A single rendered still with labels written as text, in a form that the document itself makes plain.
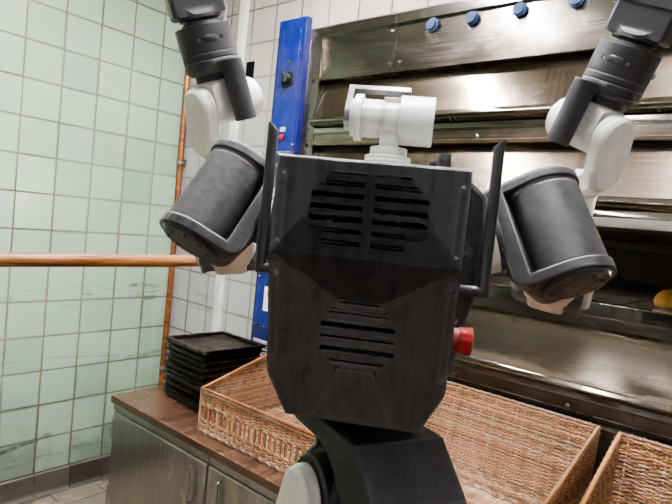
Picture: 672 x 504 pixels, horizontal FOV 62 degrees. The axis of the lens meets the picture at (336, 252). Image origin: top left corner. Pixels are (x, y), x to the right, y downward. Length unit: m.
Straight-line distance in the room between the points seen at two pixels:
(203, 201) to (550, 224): 0.43
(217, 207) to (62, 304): 2.05
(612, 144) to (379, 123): 0.34
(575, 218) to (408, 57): 1.48
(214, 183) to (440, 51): 1.42
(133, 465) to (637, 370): 1.72
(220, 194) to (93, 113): 2.04
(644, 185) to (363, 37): 1.16
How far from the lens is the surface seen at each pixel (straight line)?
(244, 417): 1.84
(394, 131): 0.76
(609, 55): 0.91
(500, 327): 1.84
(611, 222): 1.56
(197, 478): 2.00
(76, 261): 1.35
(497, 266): 0.73
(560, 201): 0.73
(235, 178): 0.75
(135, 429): 2.27
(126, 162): 2.82
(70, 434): 2.94
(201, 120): 0.94
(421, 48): 2.10
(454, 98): 1.95
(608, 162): 0.91
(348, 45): 2.31
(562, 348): 1.77
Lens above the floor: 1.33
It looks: 3 degrees down
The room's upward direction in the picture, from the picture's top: 6 degrees clockwise
